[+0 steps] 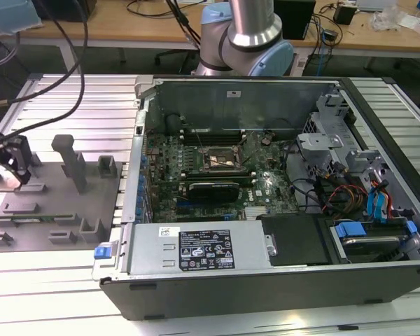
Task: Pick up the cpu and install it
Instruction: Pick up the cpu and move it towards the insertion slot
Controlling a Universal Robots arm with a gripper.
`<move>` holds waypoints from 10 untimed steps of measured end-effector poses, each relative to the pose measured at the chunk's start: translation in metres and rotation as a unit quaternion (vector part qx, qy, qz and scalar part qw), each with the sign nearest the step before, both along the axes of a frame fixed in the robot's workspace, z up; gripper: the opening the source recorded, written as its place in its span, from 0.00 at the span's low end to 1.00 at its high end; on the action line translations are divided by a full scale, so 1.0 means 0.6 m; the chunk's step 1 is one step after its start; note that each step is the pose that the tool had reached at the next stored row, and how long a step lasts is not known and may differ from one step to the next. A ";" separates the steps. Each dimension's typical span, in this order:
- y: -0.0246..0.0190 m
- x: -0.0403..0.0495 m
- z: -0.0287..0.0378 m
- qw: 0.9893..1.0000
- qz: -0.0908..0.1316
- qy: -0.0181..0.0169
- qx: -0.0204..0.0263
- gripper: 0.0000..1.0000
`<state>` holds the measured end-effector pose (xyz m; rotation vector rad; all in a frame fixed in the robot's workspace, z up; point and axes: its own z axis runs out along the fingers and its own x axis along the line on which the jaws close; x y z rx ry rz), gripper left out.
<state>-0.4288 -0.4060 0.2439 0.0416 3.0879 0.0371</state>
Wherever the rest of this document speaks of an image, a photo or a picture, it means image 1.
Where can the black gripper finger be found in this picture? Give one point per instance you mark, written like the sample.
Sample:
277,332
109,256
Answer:
22,157

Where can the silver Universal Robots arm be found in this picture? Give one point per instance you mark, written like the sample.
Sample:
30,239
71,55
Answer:
252,21

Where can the CPU socket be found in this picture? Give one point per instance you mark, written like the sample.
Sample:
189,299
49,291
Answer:
222,161

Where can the grey parts rack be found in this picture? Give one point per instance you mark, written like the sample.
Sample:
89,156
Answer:
56,206

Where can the blue case latch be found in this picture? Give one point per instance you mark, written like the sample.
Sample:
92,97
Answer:
102,253

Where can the black monitor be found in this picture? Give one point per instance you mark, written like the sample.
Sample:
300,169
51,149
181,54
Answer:
66,10

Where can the wooden desk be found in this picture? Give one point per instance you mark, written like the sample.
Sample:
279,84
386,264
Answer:
371,38
108,28

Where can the grey power supply unit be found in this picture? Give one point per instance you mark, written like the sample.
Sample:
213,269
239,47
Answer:
154,252

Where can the white clip RAM slot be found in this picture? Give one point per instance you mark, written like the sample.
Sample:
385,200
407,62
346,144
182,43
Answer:
190,131
231,174
231,180
190,139

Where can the black graphics card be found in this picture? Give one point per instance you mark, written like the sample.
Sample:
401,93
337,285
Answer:
213,190

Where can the silver chipset heatsink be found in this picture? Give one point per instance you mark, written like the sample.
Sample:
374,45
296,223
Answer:
257,213

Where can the coin cell battery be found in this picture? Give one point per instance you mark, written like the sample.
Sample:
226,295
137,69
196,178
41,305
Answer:
266,140

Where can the open black PC case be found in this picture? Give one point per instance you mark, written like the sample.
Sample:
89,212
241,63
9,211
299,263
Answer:
231,297

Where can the green motherboard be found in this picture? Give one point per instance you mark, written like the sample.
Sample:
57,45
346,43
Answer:
276,164

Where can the black plastic shroud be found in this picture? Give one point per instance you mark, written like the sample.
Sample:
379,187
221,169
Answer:
294,238

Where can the grey metal drive cage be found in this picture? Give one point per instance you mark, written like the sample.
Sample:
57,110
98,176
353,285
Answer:
318,141

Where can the small electronic device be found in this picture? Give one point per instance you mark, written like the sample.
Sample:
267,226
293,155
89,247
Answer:
329,35

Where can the blue disk carrier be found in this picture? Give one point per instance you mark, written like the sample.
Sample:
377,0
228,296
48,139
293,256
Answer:
350,230

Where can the small black box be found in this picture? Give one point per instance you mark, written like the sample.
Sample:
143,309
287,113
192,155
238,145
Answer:
344,15

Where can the black hard disk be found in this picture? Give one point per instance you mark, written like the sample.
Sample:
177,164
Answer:
371,250

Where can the clear plastic bags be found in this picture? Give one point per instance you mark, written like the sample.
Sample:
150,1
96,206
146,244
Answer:
388,17

